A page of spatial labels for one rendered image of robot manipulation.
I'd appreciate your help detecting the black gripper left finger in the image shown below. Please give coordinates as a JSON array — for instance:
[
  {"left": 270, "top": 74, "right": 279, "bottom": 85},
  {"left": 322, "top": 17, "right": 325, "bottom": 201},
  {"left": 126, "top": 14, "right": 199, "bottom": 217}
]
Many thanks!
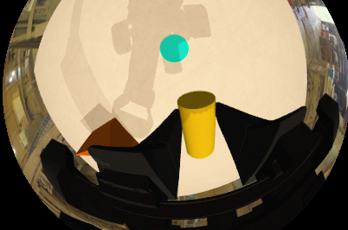
[{"left": 87, "top": 108, "right": 183, "bottom": 200}]

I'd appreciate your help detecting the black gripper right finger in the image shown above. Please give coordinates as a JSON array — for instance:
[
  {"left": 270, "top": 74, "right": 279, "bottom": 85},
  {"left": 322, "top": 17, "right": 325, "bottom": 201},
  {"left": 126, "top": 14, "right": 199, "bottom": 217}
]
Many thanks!
[{"left": 215, "top": 103, "right": 307, "bottom": 186}]

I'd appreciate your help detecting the yellow cylinder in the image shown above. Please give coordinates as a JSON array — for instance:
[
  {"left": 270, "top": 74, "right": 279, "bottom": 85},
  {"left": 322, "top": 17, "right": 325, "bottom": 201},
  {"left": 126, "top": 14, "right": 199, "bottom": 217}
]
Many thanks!
[{"left": 177, "top": 91, "right": 216, "bottom": 159}]

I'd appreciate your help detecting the cyan circle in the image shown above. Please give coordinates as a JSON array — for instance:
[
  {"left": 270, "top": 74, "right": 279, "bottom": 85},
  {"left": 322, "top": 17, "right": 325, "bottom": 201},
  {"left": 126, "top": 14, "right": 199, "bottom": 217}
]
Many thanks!
[{"left": 160, "top": 35, "right": 189, "bottom": 63}]

